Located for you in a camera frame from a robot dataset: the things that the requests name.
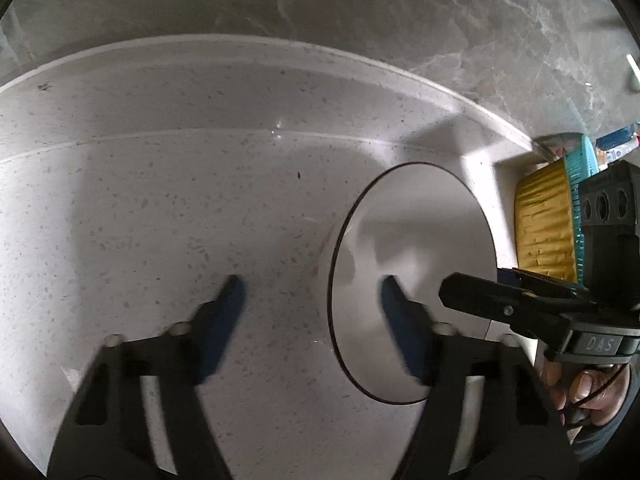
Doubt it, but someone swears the teal plastic basket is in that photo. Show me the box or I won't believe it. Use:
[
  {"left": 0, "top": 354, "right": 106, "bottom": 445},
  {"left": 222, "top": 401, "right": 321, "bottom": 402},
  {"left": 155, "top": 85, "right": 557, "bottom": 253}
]
[{"left": 542, "top": 132, "right": 602, "bottom": 283}]

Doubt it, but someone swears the person's right hand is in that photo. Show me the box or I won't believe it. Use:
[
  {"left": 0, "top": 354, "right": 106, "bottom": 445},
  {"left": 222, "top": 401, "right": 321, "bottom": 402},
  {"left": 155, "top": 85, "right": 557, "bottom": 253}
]
[{"left": 541, "top": 359, "right": 633, "bottom": 427}]

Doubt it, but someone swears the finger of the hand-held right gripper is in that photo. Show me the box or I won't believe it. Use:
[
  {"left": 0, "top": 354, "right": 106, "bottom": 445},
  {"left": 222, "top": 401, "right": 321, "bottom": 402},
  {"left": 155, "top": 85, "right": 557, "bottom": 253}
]
[
  {"left": 439, "top": 272, "right": 577, "bottom": 349},
  {"left": 497, "top": 267, "right": 592, "bottom": 302}
]

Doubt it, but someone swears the large white bowl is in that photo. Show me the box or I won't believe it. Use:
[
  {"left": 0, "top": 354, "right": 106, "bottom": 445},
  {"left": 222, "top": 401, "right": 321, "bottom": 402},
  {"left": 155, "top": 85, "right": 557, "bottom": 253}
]
[{"left": 320, "top": 162, "right": 497, "bottom": 406}]

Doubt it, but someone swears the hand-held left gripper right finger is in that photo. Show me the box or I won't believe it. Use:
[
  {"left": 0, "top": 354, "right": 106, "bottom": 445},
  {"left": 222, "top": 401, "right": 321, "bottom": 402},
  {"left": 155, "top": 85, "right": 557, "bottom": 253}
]
[{"left": 381, "top": 275, "right": 581, "bottom": 480}]

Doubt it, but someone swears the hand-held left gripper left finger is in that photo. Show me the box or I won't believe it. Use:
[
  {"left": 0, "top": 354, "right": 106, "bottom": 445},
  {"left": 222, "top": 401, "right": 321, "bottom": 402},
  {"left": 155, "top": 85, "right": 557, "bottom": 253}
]
[{"left": 47, "top": 275, "right": 246, "bottom": 480}]

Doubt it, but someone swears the blue packet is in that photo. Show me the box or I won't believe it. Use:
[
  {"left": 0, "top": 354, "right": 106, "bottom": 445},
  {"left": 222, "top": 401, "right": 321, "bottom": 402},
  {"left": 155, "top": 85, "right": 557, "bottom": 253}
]
[{"left": 596, "top": 124, "right": 640, "bottom": 165}]

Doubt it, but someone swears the person's right forearm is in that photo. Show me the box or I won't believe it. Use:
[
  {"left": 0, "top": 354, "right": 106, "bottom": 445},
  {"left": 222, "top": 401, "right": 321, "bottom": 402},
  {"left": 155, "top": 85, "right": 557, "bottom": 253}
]
[{"left": 569, "top": 407, "right": 637, "bottom": 467}]

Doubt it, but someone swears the black cable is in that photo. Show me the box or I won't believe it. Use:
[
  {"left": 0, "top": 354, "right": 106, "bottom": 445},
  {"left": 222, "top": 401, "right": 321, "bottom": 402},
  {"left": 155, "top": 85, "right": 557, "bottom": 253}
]
[{"left": 562, "top": 360, "right": 632, "bottom": 428}]

